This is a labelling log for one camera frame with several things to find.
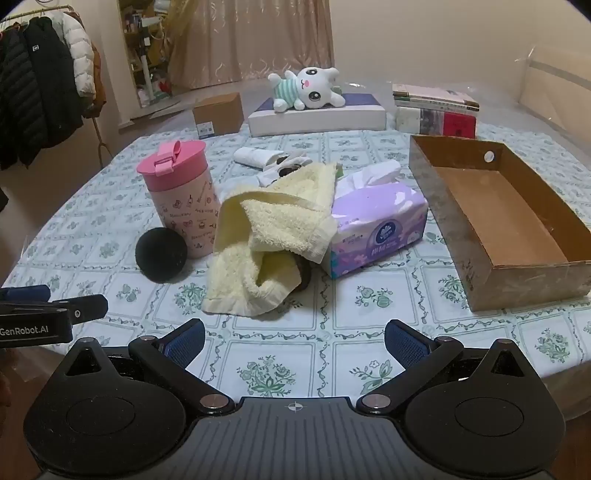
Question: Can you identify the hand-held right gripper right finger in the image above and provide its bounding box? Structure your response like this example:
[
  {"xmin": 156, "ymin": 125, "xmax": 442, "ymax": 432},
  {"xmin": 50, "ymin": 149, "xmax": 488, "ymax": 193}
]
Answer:
[{"xmin": 355, "ymin": 318, "xmax": 533, "ymax": 417}]

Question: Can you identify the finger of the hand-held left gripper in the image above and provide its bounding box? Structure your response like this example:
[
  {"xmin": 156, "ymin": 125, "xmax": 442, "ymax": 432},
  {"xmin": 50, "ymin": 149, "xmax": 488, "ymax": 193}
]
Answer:
[
  {"xmin": 0, "ymin": 285, "xmax": 51, "ymax": 304},
  {"xmin": 50, "ymin": 295, "xmax": 110, "ymax": 323}
]

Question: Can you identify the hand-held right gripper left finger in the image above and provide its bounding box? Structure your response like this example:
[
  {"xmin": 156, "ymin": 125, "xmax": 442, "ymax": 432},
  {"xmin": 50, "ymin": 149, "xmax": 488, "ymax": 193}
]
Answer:
[{"xmin": 59, "ymin": 318, "xmax": 236, "ymax": 418}]

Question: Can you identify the dark purple velvet scrunchie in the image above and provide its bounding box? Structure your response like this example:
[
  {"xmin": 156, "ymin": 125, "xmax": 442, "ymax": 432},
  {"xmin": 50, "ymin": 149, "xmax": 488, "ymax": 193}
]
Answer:
[{"xmin": 295, "ymin": 257, "xmax": 313, "ymax": 292}]

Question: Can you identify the pale yellow towel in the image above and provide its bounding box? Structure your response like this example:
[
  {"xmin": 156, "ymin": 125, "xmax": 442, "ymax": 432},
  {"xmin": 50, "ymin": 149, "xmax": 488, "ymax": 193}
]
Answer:
[{"xmin": 201, "ymin": 161, "xmax": 340, "ymax": 318}]

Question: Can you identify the black soft ball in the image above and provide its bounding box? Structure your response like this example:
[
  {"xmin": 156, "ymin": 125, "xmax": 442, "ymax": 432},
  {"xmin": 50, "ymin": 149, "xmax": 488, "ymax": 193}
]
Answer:
[{"xmin": 135, "ymin": 227, "xmax": 188, "ymax": 283}]

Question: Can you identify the purple tissue pack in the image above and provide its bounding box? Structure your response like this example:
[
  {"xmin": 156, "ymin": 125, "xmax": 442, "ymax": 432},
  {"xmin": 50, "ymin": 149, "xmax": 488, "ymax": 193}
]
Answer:
[{"xmin": 323, "ymin": 161, "xmax": 428, "ymax": 280}]

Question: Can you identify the pink lidded cup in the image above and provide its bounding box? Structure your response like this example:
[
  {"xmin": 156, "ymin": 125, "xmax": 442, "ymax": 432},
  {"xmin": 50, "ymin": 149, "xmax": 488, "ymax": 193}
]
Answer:
[{"xmin": 136, "ymin": 140, "xmax": 220, "ymax": 259}]

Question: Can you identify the clothes rack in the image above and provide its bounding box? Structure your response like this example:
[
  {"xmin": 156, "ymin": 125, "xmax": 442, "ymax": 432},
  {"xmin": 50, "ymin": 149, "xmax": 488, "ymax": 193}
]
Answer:
[{"xmin": 0, "ymin": 4, "xmax": 114, "ymax": 168}]

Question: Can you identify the black down jacket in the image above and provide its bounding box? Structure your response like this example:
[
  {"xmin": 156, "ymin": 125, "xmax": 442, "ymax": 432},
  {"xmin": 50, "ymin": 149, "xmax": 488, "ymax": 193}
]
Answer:
[{"xmin": 0, "ymin": 16, "xmax": 85, "ymax": 171}]

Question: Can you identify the brown jacket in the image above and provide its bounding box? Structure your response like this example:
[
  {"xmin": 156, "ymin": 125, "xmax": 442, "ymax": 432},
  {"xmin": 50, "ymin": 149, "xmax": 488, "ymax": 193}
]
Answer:
[{"xmin": 85, "ymin": 41, "xmax": 108, "ymax": 117}]

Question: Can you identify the small closed cardboard box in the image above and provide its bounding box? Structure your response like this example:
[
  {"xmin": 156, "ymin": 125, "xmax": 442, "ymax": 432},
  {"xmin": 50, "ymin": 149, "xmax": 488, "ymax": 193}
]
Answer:
[{"xmin": 192, "ymin": 92, "xmax": 245, "ymax": 139}]

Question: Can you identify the white flat box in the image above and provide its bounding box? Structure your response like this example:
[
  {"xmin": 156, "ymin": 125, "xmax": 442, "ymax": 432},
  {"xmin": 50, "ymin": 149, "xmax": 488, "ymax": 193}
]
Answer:
[{"xmin": 248, "ymin": 92, "xmax": 387, "ymax": 138}]

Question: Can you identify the dark spine book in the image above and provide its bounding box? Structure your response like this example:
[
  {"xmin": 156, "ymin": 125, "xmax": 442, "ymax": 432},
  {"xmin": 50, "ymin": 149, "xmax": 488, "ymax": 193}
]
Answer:
[{"xmin": 394, "ymin": 96, "xmax": 480, "ymax": 113}]

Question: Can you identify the pink cover book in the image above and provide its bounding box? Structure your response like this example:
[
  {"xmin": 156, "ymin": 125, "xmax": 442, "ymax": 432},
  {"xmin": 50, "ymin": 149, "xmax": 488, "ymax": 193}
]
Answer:
[{"xmin": 392, "ymin": 84, "xmax": 476, "ymax": 103}]

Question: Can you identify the plastic covered mattress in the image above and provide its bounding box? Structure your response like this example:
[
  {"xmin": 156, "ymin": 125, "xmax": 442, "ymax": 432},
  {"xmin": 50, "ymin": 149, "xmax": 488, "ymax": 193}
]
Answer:
[{"xmin": 115, "ymin": 69, "xmax": 591, "ymax": 144}]

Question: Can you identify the white plush toy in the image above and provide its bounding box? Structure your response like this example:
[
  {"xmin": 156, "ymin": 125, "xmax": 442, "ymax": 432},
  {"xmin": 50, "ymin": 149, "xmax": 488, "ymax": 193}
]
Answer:
[{"xmin": 269, "ymin": 66, "xmax": 346, "ymax": 113}]

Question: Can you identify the bookshelf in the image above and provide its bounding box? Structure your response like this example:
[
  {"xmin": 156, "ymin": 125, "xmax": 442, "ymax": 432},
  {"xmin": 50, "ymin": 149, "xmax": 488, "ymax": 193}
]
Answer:
[{"xmin": 117, "ymin": 0, "xmax": 172, "ymax": 108}]

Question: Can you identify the plastic wrapped bed headboard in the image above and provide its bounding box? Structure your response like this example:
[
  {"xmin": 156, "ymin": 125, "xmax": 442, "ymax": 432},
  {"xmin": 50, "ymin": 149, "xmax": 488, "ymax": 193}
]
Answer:
[{"xmin": 517, "ymin": 46, "xmax": 591, "ymax": 126}]

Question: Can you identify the beige curtain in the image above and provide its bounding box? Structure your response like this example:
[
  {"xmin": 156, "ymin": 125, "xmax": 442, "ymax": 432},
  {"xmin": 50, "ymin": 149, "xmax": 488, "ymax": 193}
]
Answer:
[{"xmin": 166, "ymin": 0, "xmax": 335, "ymax": 88}]

